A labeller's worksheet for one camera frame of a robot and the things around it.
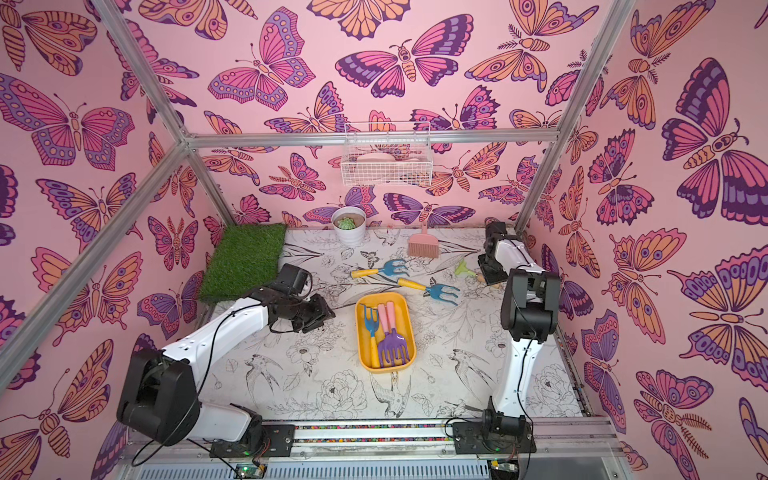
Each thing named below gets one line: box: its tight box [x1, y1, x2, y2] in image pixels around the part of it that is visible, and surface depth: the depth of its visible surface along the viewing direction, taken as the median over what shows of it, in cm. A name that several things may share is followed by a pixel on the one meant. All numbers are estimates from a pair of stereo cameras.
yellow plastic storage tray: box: [355, 292, 417, 374], surface depth 93 cm
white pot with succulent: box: [331, 206, 367, 247], surface depth 115 cm
